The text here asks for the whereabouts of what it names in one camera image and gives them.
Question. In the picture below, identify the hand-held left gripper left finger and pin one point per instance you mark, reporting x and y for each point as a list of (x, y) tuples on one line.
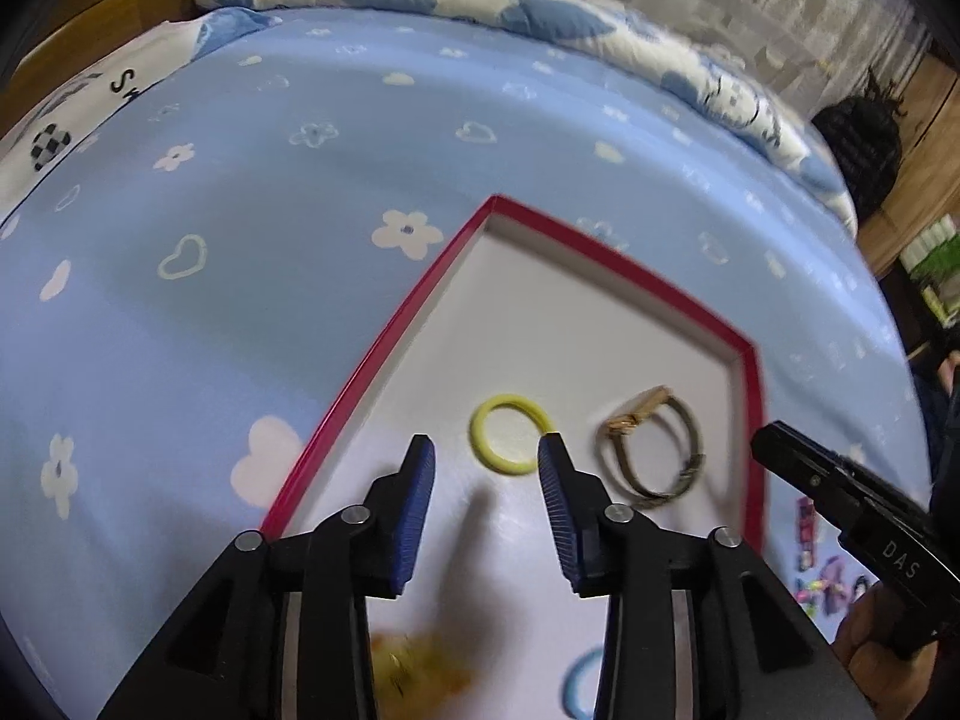
[(416, 510)]

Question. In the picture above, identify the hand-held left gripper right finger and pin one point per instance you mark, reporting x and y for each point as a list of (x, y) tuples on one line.
[(559, 517)]

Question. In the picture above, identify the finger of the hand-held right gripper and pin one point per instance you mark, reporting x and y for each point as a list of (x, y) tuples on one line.
[(799, 461)]

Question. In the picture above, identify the pink hair clip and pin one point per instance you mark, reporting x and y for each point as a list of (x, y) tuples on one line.
[(806, 532)]

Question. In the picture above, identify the red-edged white box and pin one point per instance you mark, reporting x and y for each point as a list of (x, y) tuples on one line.
[(600, 330)]

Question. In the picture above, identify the person's right hand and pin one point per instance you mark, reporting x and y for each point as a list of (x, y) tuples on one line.
[(862, 645)]

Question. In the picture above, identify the green and white bottles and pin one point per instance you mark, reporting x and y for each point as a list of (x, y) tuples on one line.
[(930, 262)]

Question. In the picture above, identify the black bag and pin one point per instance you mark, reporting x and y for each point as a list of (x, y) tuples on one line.
[(859, 150)]

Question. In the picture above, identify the blue floral bed sheet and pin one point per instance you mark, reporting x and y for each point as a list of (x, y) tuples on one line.
[(225, 240)]

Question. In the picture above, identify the pale sheer curtain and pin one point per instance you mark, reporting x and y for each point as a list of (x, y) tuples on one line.
[(840, 7)]

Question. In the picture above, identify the white printed pillow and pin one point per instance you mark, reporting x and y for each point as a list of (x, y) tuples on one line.
[(75, 112)]

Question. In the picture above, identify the wooden headboard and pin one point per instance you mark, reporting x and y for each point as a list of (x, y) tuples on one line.
[(97, 0)]

